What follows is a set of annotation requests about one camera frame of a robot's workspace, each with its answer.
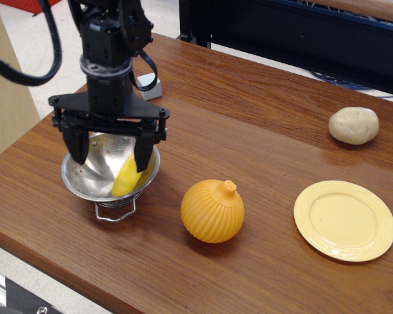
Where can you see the black metal frame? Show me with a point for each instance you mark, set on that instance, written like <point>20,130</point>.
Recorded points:
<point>311,35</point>

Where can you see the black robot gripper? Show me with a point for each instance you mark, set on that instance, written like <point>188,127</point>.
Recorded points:
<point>109,105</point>

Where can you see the black base with screw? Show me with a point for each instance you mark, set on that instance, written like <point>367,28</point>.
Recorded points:
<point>16,299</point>

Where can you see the orange plastic toy onion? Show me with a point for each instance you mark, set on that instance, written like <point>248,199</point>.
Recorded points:
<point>213,211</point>

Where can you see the yellow toy banana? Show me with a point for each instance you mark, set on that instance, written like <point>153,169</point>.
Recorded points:
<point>127,178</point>

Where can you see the beige toy potato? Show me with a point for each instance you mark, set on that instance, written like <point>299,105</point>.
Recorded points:
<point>354,125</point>

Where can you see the small metal colander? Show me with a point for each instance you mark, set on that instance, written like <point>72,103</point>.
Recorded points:
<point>93,180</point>

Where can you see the light wooden panel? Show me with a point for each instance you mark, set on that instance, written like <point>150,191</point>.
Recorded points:
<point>18,113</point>

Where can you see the grey cube block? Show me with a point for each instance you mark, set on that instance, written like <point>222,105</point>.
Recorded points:
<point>152,84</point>

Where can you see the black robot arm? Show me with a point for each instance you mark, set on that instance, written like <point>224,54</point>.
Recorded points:
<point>113,33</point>

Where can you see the pale yellow plate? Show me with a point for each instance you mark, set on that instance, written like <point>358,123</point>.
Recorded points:
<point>344,221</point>

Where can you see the red box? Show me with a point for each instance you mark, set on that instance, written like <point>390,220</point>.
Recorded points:
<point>31,6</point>

